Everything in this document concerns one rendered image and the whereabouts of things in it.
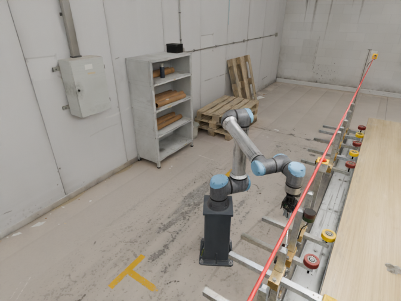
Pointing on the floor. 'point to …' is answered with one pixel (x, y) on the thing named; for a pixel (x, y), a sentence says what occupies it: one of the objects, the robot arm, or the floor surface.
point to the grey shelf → (143, 68)
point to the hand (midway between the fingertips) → (287, 215)
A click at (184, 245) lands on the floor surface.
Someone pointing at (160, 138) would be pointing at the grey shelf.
